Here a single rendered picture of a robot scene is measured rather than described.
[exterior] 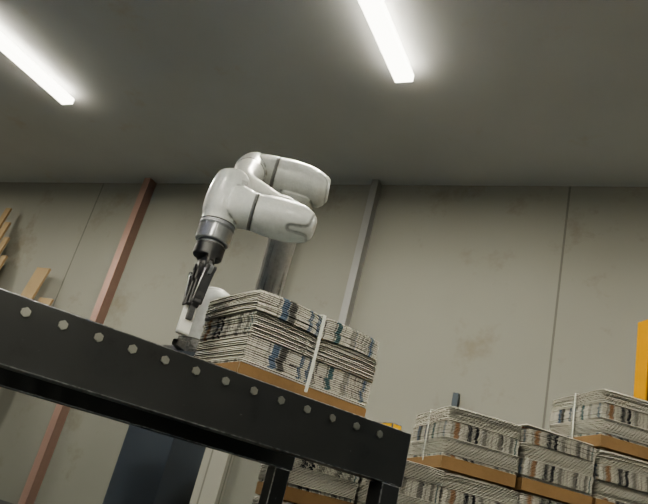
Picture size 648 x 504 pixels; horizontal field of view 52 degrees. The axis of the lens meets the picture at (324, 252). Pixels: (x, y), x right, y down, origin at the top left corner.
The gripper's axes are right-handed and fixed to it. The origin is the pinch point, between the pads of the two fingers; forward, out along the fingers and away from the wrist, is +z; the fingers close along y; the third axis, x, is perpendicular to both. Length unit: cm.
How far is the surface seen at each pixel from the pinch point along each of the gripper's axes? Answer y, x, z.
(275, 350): -14.1, -18.4, 2.5
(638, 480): 5, -186, -5
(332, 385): -13.2, -36.2, 5.3
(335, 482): 43, -80, 23
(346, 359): -13.6, -38.2, -1.9
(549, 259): 163, -301, -178
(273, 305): -14.8, -14.4, -7.2
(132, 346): -29.3, 17.4, 15.0
